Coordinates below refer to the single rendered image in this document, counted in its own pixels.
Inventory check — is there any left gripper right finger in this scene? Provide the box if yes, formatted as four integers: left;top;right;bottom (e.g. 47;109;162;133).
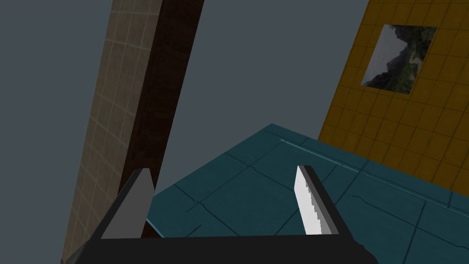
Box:
294;165;353;240

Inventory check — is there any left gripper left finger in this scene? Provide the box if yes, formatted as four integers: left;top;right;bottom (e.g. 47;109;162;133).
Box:
91;168;156;240

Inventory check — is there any landscape picture on wall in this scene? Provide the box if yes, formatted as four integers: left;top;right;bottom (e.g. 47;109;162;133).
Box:
360;24;438;95

